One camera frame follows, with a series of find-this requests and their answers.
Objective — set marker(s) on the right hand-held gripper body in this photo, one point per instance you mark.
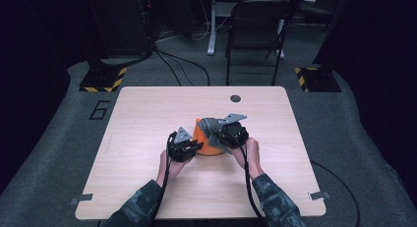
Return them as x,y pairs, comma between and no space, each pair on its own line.
234,135

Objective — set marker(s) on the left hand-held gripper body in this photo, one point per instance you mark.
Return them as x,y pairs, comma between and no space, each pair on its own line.
180,151

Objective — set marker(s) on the orange plush toy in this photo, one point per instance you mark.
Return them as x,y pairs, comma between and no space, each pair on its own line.
203,145

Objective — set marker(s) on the grey microfibre cloth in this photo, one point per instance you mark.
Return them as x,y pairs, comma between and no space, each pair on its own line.
211,127

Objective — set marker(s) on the person's left hand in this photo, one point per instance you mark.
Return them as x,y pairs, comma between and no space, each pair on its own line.
168,171

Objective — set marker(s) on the person's right hand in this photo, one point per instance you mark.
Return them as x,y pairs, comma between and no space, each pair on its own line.
252,158

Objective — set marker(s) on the white desk leg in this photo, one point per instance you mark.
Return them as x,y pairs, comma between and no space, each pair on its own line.
212,30
281,53

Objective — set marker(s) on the black striped stand base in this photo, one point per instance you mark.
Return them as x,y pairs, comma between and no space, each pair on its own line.
101,79
321,81

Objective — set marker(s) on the grey tape strip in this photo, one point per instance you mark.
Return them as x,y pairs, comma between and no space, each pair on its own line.
319,195
82,198

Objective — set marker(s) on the black folding chair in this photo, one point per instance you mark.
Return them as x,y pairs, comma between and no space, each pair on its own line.
255,24

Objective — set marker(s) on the black cabinet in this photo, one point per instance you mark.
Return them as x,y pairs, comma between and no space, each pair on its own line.
121,24

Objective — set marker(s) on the dark curtain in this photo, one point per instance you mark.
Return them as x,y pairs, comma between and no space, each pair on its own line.
26,73
377,56

